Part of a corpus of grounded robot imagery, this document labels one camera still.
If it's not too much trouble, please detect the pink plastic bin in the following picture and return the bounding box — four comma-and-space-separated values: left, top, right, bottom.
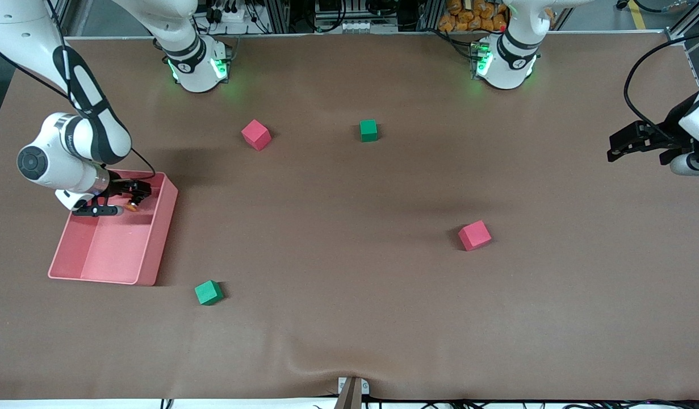
48, 170, 179, 286

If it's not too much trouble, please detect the pink foam cube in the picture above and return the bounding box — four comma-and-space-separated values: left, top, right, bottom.
458, 220, 492, 252
241, 119, 272, 152

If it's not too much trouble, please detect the white power strip with plugs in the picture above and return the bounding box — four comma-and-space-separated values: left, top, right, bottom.
204, 0, 253, 23

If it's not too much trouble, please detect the orange packets pile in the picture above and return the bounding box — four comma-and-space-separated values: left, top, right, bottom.
438, 0, 508, 32

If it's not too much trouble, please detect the brown table mat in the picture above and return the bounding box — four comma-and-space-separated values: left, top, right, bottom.
0, 31, 699, 401

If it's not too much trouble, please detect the long white power strip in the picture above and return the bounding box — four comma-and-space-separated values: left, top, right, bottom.
314, 20, 399, 34

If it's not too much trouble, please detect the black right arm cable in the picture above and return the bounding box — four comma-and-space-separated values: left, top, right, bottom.
0, 0, 157, 181

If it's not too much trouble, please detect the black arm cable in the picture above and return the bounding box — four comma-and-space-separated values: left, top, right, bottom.
623, 33, 699, 144
0, 0, 157, 181

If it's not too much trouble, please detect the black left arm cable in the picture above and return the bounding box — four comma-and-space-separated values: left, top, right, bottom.
623, 33, 699, 144

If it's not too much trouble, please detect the aluminium frame profile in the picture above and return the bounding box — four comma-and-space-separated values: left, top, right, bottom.
268, 0, 291, 34
669, 0, 699, 39
420, 0, 442, 32

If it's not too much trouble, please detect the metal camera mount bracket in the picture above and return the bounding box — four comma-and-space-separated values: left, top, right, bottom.
337, 376, 370, 409

